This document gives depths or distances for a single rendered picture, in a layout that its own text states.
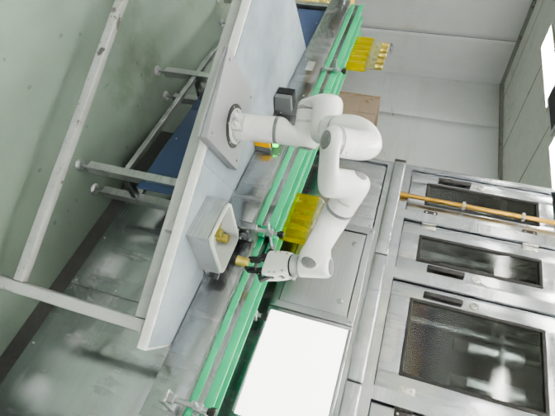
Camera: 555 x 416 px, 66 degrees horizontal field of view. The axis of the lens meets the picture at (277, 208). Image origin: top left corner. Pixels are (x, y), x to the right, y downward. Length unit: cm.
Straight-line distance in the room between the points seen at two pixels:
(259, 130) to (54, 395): 123
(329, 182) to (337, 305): 73
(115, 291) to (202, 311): 53
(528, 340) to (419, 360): 42
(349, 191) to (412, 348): 80
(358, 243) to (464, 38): 621
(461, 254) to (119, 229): 156
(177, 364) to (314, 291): 61
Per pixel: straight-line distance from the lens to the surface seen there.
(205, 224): 143
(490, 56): 801
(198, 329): 156
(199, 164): 144
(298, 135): 145
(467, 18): 769
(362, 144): 120
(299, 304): 176
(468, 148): 695
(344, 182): 116
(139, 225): 216
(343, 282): 181
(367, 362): 171
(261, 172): 180
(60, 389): 191
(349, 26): 275
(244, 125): 151
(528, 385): 185
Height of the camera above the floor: 136
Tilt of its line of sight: 14 degrees down
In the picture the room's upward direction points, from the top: 102 degrees clockwise
